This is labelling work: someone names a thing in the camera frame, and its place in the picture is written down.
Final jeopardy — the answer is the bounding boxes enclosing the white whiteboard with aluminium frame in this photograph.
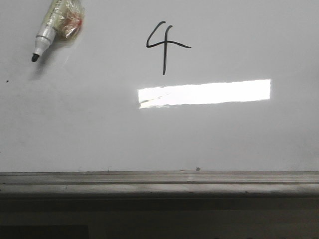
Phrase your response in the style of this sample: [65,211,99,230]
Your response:
[0,0,319,197]

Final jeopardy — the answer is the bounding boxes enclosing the white black whiteboard marker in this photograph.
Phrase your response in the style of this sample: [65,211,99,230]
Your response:
[31,0,84,62]

